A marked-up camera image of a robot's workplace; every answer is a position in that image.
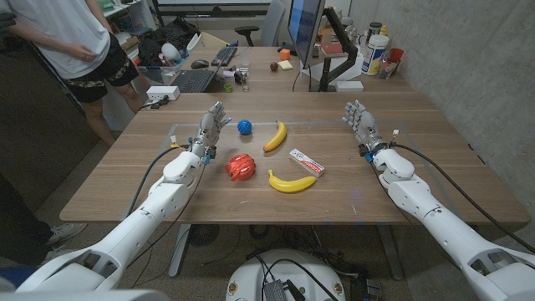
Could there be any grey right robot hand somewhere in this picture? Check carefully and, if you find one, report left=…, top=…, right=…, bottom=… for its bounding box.
left=342, top=99, right=385, bottom=148

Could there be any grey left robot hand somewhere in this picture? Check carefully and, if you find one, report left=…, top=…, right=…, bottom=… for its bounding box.
left=192, top=100, right=232, bottom=148

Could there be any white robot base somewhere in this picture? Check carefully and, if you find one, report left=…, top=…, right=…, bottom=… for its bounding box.
left=224, top=248, right=347, bottom=301

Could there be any red ribbed toy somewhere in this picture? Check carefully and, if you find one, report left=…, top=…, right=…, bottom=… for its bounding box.
left=224, top=153, right=257, bottom=182

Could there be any straight yellow toy banana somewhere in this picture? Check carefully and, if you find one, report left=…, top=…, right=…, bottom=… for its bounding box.
left=262, top=120, right=288, bottom=154

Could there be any white red toothpaste box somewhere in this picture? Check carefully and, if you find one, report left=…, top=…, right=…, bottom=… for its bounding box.
left=288, top=147, right=326, bottom=179

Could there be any curved yellow toy banana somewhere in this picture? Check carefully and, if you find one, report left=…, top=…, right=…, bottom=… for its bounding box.
left=267, top=168, right=318, bottom=194

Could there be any flat white box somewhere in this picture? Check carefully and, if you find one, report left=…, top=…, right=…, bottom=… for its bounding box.
left=334, top=79, right=365, bottom=93

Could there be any black laptop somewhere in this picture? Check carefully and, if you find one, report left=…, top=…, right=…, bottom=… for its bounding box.
left=170, top=62, right=229, bottom=94

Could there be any white power strip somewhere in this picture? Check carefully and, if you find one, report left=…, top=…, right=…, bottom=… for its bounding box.
left=145, top=84, right=181, bottom=102

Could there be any clear cup with items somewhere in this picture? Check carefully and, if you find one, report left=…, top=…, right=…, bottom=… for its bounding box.
left=378, top=57, right=398, bottom=80

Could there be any white canister blue label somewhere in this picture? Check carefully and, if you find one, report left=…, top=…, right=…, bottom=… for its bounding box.
left=360, top=33, right=390, bottom=77

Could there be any clear plastic bin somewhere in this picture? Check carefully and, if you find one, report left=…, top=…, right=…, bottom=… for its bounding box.
left=135, top=62, right=187, bottom=87

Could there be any black keyboard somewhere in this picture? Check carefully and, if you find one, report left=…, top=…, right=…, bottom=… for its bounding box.
left=210, top=40, right=240, bottom=68

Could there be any white round helmet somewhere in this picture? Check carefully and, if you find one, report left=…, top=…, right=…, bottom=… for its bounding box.
left=160, top=42, right=183, bottom=63

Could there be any black backpack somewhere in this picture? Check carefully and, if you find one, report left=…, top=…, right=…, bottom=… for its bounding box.
left=136, top=16, right=201, bottom=68

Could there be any black floor fan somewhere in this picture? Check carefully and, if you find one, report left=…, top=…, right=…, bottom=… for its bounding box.
left=187, top=224, right=222, bottom=247

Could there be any computer monitor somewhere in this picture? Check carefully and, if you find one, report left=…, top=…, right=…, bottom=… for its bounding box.
left=286, top=0, right=327, bottom=70

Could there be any grey office chair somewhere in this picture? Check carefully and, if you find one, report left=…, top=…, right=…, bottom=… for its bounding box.
left=233, top=0, right=287, bottom=48

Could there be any grey table leg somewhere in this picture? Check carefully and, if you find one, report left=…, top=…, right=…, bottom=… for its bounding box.
left=168, top=224, right=193, bottom=278
left=375, top=224, right=405, bottom=280

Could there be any white shelf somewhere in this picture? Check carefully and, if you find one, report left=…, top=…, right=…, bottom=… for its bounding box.
left=95, top=0, right=158, bottom=51

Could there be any person in white t-shirt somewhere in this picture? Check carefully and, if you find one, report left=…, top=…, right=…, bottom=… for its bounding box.
left=0, top=0, right=145, bottom=147

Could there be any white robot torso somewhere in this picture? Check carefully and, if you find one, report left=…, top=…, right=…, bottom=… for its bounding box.
left=0, top=275, right=171, bottom=301

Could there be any person in black trousers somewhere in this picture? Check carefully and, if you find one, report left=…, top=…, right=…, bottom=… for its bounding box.
left=0, top=173, right=89, bottom=267

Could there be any blue fabric item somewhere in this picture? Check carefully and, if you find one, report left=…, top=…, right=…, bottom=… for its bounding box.
left=0, top=265, right=37, bottom=289

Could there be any black plug with cable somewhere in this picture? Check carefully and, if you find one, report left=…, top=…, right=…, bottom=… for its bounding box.
left=148, top=94, right=171, bottom=110

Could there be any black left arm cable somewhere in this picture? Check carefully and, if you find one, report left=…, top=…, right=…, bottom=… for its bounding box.
left=124, top=141, right=193, bottom=221

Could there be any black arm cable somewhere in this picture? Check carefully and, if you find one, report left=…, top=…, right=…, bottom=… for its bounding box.
left=124, top=141, right=193, bottom=221
left=391, top=141, right=535, bottom=254

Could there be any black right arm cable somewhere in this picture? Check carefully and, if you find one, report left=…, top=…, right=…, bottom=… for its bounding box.
left=391, top=141, right=535, bottom=254

